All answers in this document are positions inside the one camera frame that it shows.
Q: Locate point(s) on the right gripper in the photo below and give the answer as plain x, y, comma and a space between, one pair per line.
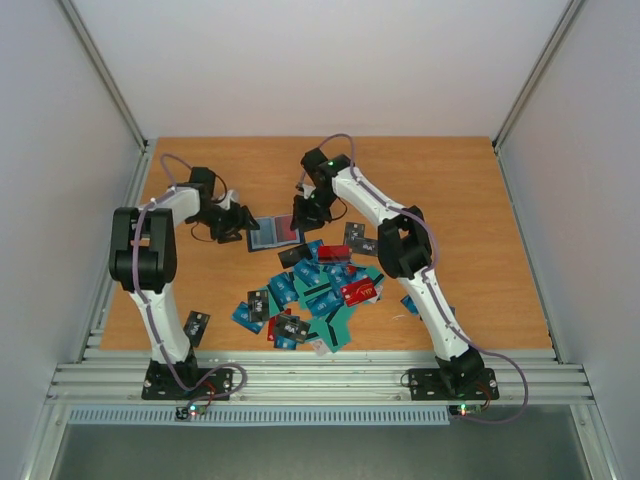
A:
308, 215

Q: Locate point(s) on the aluminium rail frame front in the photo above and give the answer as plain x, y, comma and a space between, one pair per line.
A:
302, 377

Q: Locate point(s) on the plain black card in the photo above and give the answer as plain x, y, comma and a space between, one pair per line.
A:
290, 257

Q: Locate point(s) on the dark blue card holder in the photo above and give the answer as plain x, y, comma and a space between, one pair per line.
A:
274, 232

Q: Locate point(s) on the blue card right upper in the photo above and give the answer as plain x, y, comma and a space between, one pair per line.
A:
410, 305

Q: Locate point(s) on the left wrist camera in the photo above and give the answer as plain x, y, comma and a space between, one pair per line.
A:
230, 198

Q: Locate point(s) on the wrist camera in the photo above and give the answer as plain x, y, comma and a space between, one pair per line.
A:
304, 189
230, 198

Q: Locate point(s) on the black card under vip card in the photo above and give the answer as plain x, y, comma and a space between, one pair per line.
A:
352, 233

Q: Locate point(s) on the blue card bottom of pile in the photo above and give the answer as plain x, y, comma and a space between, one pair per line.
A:
283, 343

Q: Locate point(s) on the teal card with stripe bottom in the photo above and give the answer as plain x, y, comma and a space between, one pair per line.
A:
333, 328

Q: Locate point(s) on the black vip card centre left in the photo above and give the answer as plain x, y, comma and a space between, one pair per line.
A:
258, 306

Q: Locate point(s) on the white card with red print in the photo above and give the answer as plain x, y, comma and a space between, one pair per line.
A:
318, 347

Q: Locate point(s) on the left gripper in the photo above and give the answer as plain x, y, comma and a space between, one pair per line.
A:
240, 222

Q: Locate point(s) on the black vip card far left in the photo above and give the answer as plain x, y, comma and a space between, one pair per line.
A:
195, 327

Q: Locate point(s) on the right controller board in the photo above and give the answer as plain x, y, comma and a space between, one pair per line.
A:
464, 410

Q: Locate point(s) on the blue card top of pile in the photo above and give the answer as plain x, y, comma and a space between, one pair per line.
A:
314, 248

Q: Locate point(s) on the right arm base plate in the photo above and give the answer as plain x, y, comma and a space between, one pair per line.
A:
425, 384

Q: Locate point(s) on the large teal card centre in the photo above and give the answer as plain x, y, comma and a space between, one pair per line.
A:
319, 299

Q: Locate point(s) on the blue card of pile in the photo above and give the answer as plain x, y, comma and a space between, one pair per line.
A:
314, 248
283, 343

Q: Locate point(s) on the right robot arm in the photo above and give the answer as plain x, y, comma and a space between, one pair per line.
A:
405, 253

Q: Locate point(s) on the black vip card on red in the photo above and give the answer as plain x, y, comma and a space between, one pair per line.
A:
291, 327

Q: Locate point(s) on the black vip card upper right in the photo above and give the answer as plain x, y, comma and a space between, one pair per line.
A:
365, 246

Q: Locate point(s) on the controller board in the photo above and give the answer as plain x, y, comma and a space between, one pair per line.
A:
464, 410
190, 412

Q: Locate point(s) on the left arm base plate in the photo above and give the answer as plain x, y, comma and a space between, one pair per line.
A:
161, 385

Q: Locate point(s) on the grey slotted cable duct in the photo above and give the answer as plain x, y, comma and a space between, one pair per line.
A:
261, 416

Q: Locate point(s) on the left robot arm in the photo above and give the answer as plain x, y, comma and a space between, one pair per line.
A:
143, 261

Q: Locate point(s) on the left controller board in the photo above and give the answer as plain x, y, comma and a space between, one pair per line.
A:
190, 412

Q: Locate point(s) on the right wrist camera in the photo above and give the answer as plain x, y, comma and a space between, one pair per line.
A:
304, 189

